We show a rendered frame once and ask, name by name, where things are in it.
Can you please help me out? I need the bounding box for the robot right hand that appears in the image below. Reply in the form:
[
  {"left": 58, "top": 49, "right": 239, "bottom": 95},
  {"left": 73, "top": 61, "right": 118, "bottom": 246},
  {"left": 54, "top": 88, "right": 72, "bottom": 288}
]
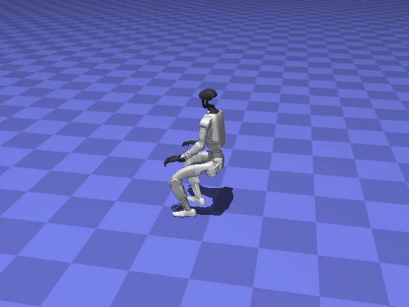
[{"left": 182, "top": 140, "right": 197, "bottom": 146}]

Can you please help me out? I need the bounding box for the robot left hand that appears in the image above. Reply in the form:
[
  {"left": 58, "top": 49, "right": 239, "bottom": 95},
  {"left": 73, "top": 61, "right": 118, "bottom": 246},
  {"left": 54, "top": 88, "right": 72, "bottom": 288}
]
[{"left": 164, "top": 155, "right": 185, "bottom": 166}]

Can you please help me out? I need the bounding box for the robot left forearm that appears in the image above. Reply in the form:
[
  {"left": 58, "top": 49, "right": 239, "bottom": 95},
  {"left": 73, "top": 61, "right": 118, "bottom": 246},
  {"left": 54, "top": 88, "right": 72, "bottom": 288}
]
[{"left": 180, "top": 143, "right": 201, "bottom": 162}]

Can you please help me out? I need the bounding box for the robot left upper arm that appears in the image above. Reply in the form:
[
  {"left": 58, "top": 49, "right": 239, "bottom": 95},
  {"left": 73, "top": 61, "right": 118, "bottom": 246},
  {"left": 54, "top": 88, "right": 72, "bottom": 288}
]
[{"left": 196, "top": 117, "right": 212, "bottom": 150}]

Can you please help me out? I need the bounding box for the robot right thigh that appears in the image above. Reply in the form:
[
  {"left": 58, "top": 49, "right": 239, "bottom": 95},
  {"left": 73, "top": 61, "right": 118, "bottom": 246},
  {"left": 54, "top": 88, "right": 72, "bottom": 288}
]
[{"left": 184, "top": 150, "right": 212, "bottom": 167}]

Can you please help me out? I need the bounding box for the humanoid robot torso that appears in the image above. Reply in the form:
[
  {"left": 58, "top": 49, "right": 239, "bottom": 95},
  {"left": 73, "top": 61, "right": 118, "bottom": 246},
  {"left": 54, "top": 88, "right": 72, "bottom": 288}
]
[{"left": 203, "top": 109, "right": 226, "bottom": 172}]

